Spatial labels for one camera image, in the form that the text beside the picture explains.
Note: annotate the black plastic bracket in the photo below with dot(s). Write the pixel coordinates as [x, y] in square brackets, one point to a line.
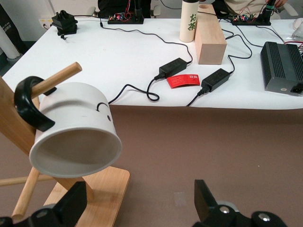
[65, 23]

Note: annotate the black fabric with white lettering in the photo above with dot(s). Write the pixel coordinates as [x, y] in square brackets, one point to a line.
[13, 19]

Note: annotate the cream canister green characters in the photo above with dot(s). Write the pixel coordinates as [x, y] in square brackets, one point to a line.
[187, 23]

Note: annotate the wooden block with hole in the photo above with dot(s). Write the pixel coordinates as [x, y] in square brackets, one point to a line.
[209, 42]

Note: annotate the wooden mug stand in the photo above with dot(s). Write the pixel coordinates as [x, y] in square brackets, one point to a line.
[106, 184]

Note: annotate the white cylindrical post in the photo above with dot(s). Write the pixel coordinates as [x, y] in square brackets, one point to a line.
[8, 45]

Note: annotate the grey power supply unit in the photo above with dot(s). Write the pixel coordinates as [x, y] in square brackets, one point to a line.
[281, 66]

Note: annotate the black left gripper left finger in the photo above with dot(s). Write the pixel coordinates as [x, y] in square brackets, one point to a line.
[64, 212]

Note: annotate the white side table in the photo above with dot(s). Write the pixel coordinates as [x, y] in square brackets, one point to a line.
[106, 59]

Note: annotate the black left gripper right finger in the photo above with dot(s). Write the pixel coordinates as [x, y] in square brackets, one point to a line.
[213, 215]

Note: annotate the white power strip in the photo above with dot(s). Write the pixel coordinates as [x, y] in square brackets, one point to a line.
[45, 22]

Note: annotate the red card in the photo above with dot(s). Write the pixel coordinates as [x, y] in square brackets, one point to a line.
[183, 81]

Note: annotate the person in beige top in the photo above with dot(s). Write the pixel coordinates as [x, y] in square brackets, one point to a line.
[236, 6]

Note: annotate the white plastic bag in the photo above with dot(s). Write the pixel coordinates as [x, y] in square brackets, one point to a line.
[298, 28]

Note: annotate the clear tape patch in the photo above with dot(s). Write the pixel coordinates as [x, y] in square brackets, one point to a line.
[180, 198]

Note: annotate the black power adapter brick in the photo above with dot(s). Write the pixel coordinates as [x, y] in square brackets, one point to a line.
[215, 79]
[172, 66]

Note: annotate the circuit board on black base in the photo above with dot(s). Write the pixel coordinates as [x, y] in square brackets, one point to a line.
[251, 23]
[125, 21]

